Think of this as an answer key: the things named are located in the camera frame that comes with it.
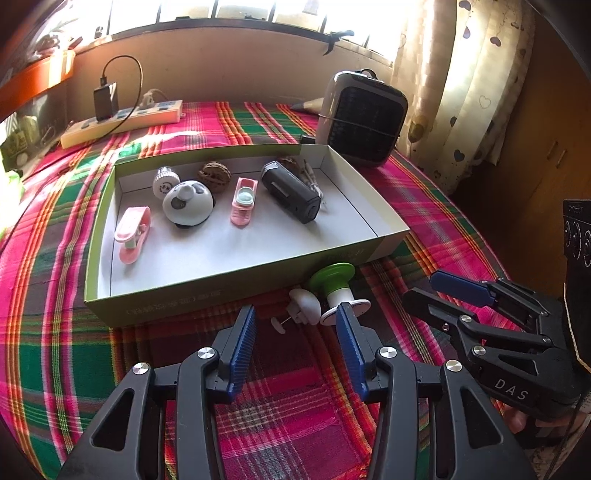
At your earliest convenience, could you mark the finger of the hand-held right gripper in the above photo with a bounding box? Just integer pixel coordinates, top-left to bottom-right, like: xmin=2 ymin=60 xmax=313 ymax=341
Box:
xmin=430 ymin=270 xmax=562 ymax=333
xmin=401 ymin=287 xmax=555 ymax=366

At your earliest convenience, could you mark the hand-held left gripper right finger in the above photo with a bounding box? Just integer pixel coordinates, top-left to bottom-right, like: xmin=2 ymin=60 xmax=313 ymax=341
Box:
xmin=335 ymin=302 xmax=536 ymax=480

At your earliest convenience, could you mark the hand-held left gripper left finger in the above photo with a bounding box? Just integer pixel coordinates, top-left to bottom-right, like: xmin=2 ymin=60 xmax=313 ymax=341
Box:
xmin=58 ymin=304 xmax=258 ymax=480

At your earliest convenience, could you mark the white mushroom-shaped gadget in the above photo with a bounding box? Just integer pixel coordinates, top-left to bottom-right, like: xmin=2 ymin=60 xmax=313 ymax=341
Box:
xmin=271 ymin=288 xmax=322 ymax=333

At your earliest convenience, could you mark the green and white plunger gadget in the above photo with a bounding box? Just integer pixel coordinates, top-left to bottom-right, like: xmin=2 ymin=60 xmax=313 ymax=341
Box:
xmin=308 ymin=263 xmax=372 ymax=326

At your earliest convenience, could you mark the shallow white box green rim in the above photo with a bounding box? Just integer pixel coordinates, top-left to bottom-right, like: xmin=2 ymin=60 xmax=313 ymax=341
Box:
xmin=82 ymin=143 xmax=411 ymax=329

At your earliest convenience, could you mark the white round panda gadget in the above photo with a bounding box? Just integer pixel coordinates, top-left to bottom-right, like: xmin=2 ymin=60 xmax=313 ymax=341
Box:
xmin=162 ymin=179 xmax=216 ymax=228

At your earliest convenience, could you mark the pink plastic clip gadget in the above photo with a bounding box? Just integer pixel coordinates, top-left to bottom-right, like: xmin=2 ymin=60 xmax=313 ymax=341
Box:
xmin=113 ymin=206 xmax=152 ymax=265

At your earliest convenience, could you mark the large brown walnut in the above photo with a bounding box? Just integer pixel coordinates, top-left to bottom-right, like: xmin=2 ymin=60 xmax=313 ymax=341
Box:
xmin=197 ymin=160 xmax=232 ymax=190

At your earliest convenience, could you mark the person's right hand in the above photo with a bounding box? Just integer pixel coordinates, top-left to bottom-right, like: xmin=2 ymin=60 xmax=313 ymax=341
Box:
xmin=502 ymin=401 xmax=530 ymax=435

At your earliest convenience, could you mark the pink gadget with teal part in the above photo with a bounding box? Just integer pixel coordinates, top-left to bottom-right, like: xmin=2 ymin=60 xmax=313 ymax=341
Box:
xmin=229 ymin=176 xmax=260 ymax=227

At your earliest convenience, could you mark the black oblong device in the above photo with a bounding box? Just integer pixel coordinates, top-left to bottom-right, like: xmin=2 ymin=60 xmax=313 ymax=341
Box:
xmin=259 ymin=160 xmax=323 ymax=225

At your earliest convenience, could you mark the wooden cabinet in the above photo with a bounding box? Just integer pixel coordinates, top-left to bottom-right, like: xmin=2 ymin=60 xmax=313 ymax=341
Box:
xmin=450 ymin=18 xmax=591 ymax=282

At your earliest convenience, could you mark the white round ribbed cap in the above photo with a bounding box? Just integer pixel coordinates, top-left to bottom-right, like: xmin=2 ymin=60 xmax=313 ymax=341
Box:
xmin=152 ymin=165 xmax=180 ymax=200

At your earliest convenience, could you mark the plaid pink green tablecloth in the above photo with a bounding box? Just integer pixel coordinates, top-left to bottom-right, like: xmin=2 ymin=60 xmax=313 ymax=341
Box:
xmin=0 ymin=99 xmax=509 ymax=480

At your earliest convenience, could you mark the grey portable heater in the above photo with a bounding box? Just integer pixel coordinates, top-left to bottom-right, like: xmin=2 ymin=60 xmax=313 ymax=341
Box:
xmin=315 ymin=69 xmax=410 ymax=168

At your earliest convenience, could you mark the cream patterned curtain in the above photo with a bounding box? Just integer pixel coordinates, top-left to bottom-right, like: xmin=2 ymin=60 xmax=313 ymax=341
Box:
xmin=392 ymin=0 xmax=537 ymax=195

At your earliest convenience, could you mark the cream power strip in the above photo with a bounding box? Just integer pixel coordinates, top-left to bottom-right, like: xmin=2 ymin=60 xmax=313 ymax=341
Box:
xmin=59 ymin=99 xmax=184 ymax=150

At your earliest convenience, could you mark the black charger block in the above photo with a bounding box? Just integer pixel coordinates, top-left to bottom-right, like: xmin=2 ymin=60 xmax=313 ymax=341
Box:
xmin=93 ymin=82 xmax=119 ymax=122

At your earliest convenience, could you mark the thin grey cable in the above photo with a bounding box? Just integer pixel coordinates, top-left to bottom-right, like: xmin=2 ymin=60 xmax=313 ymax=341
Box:
xmin=297 ymin=159 xmax=329 ymax=214

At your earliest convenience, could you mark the white plug with cord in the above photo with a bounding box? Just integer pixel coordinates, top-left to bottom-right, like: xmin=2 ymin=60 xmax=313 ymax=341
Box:
xmin=138 ymin=89 xmax=168 ymax=112

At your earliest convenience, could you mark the dark window handle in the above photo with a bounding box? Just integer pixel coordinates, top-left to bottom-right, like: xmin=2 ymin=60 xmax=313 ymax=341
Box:
xmin=322 ymin=30 xmax=356 ymax=55

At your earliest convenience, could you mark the black charger cable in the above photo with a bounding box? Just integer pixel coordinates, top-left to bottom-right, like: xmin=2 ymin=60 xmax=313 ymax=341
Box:
xmin=99 ymin=55 xmax=143 ymax=136

